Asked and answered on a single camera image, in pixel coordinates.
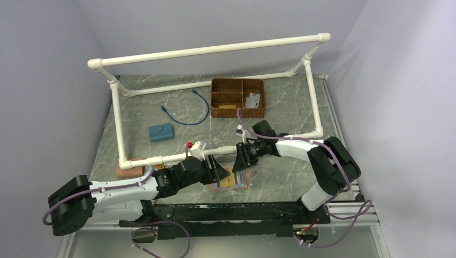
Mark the grey cards in basket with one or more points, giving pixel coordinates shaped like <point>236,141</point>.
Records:
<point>252,101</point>

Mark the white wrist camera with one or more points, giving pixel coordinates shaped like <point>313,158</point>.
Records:
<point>196,149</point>
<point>240,131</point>

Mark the orange credit card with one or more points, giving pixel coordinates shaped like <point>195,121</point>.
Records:
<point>227,107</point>
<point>233,181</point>

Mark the aluminium extrusion rail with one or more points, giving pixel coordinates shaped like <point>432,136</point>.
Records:
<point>344,236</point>

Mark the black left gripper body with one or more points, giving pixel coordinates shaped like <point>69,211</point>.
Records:
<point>204,176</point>

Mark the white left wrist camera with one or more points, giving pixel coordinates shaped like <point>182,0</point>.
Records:
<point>196,149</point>

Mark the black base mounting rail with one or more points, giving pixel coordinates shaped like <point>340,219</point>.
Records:
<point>233,219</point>

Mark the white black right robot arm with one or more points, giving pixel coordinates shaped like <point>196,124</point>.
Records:
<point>333,166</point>

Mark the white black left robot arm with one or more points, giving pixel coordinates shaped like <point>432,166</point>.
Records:
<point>80,201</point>

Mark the blue leather card holder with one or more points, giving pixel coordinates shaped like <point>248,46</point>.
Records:
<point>160,132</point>

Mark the brown wicker divided basket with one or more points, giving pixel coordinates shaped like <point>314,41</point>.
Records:
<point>233,91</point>

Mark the white PVC pipe frame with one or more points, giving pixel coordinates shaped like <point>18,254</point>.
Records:
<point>99,66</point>

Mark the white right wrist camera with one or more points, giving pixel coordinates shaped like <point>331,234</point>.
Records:
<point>240,131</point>

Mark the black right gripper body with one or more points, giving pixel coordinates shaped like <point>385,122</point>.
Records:
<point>256,149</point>

